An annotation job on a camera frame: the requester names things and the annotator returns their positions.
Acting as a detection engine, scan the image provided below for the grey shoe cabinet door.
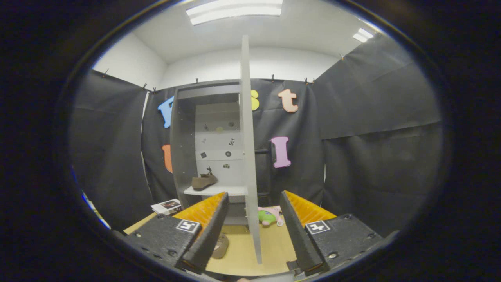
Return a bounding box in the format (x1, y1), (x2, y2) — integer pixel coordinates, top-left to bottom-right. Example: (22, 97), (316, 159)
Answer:
(239, 35), (263, 265)

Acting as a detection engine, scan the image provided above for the brown fuzzy shoe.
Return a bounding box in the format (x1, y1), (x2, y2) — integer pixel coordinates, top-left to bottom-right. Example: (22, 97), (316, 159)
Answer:
(211, 233), (230, 259)
(191, 174), (218, 192)

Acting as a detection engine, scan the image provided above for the black backdrop cloth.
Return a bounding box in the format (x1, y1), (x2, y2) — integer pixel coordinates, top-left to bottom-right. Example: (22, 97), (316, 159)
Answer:
(68, 33), (445, 237)

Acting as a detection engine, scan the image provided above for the large ceiling light panel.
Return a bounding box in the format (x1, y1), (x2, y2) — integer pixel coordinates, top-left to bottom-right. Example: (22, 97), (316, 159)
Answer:
(186, 0), (283, 26)

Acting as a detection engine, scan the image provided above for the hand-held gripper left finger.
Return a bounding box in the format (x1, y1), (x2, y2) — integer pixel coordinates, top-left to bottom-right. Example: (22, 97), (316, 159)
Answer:
(124, 191), (230, 275)

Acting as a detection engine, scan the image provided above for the printed booklet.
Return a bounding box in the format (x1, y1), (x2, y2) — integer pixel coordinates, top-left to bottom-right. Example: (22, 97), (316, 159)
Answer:
(151, 199), (182, 216)

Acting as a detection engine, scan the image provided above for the green and pink plush toy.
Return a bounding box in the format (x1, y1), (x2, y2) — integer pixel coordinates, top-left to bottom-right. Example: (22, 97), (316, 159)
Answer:
(257, 206), (284, 228)

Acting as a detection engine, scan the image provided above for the grey shoe cabinet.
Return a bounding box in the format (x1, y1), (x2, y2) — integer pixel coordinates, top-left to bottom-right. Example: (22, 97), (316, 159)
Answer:
(169, 80), (259, 228)

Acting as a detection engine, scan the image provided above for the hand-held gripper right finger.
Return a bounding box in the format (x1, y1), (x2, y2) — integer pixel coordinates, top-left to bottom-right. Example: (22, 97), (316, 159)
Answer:
(279, 190), (386, 277)

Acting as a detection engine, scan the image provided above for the small ceiling light panel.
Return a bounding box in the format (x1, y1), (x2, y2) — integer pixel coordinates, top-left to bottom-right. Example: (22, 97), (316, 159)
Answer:
(352, 27), (375, 43)

